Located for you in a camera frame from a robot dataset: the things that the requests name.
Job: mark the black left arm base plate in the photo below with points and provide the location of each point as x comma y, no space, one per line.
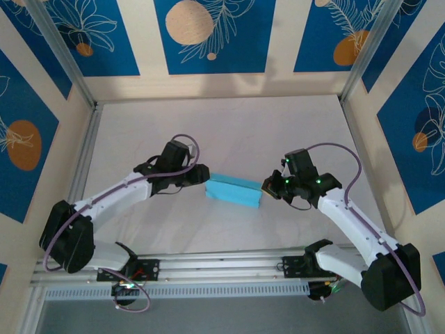
149,269

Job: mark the aluminium side rail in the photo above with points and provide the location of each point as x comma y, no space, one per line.
91,139

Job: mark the aluminium frame leg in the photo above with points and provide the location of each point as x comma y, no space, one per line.
412,320
33,313

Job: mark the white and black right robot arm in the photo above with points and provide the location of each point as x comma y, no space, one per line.
351,219

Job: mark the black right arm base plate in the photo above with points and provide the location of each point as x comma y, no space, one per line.
292,266

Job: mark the white and blue paper box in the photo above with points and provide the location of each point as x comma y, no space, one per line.
233,193

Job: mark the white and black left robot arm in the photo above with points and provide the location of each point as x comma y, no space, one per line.
118,195

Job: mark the aluminium frame post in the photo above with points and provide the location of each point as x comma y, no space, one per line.
371,52
63,52

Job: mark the black arm base unit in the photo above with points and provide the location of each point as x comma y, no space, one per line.
316,292
118,294

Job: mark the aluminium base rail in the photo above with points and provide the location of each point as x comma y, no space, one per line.
222,268

